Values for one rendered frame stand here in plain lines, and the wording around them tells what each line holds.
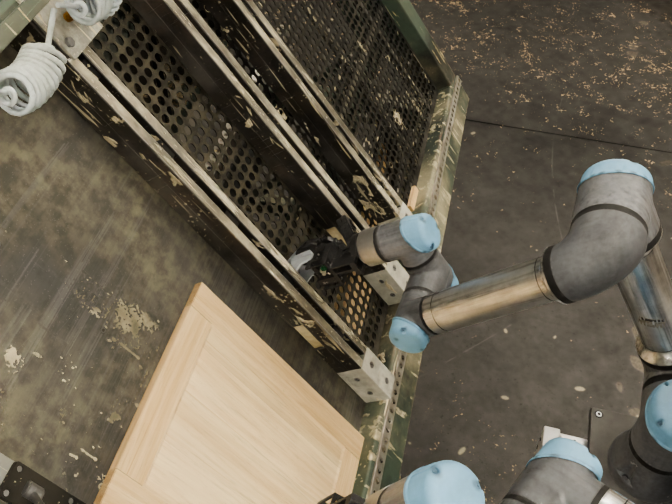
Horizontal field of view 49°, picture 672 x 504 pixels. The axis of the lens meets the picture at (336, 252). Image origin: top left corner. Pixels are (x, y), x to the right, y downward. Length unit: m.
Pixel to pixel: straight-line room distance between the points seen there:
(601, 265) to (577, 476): 0.37
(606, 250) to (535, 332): 1.93
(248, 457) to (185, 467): 0.16
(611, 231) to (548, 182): 2.54
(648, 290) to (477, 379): 1.60
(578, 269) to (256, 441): 0.67
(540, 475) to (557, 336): 2.20
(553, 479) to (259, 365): 0.73
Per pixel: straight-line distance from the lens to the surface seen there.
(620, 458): 1.58
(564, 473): 0.91
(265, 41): 1.72
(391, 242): 1.41
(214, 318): 1.40
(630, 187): 1.25
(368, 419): 1.75
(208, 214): 1.40
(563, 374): 2.99
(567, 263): 1.17
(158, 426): 1.28
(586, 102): 4.26
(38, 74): 1.06
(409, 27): 2.54
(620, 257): 1.18
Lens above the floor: 2.41
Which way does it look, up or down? 48 degrees down
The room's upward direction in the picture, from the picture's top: 1 degrees counter-clockwise
